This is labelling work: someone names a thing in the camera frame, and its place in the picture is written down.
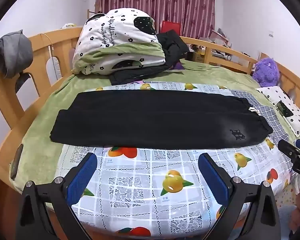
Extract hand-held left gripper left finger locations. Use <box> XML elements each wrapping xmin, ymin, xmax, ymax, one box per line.
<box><xmin>15</xmin><ymin>152</ymin><xmax>98</xmax><ymax>240</ymax></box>

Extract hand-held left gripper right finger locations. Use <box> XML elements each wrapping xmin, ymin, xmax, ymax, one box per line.
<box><xmin>198</xmin><ymin>152</ymin><xmax>282</xmax><ymax>240</ymax></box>

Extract black pants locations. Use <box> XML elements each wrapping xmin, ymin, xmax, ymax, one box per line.
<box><xmin>49</xmin><ymin>89</ymin><xmax>273</xmax><ymax>150</ymax></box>

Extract white flowered pillow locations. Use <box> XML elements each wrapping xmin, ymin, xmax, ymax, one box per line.
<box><xmin>255</xmin><ymin>86</ymin><xmax>300</xmax><ymax>137</ymax></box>

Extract grey checked cloth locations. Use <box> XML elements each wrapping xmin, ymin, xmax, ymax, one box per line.
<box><xmin>230</xmin><ymin>90</ymin><xmax>290</xmax><ymax>145</ymax></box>

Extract fruit print plastic tablecloth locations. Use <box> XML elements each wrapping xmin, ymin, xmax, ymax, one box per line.
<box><xmin>60</xmin><ymin>82</ymin><xmax>294</xmax><ymax>240</ymax></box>

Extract green blanket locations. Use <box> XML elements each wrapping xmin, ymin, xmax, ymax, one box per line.
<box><xmin>9</xmin><ymin>59</ymin><xmax>300</xmax><ymax>200</ymax></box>

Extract purple plush toy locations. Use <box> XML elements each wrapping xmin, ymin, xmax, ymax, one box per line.
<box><xmin>252</xmin><ymin>57</ymin><xmax>280</xmax><ymax>87</ymax></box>

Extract purple book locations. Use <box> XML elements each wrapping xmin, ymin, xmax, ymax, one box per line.
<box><xmin>168</xmin><ymin>61</ymin><xmax>185</xmax><ymax>73</ymax></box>

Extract black jacket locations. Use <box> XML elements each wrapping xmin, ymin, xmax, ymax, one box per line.
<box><xmin>109</xmin><ymin>30</ymin><xmax>190</xmax><ymax>85</ymax></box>

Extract grey hanging garment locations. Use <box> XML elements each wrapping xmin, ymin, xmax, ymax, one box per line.
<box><xmin>0</xmin><ymin>29</ymin><xmax>33</xmax><ymax>78</ymax></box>

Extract folded white flowered quilt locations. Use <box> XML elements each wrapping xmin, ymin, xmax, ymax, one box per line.
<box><xmin>72</xmin><ymin>8</ymin><xmax>167</xmax><ymax>76</ymax></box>

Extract red box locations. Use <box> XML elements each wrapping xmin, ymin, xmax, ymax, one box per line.
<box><xmin>161</xmin><ymin>21</ymin><xmax>181</xmax><ymax>34</ymax></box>

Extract dark red patterned curtain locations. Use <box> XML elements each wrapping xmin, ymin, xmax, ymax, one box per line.
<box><xmin>95</xmin><ymin>0</ymin><xmax>217</xmax><ymax>34</ymax></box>

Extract wooden bed frame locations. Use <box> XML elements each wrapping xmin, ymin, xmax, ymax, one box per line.
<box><xmin>0</xmin><ymin>26</ymin><xmax>300</xmax><ymax>240</ymax></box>

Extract white charging cable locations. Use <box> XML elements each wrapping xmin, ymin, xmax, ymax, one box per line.
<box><xmin>39</xmin><ymin>32</ymin><xmax>63</xmax><ymax>79</ymax></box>

